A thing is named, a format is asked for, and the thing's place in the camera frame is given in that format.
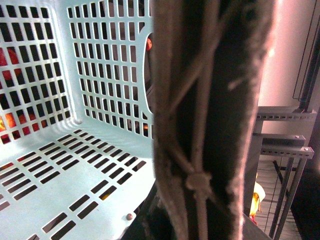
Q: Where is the teal plastic basket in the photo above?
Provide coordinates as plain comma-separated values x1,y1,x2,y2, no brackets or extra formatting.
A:
0,0,155,240

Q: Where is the left gripper felt finger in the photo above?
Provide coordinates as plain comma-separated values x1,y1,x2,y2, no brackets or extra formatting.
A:
152,0,275,240

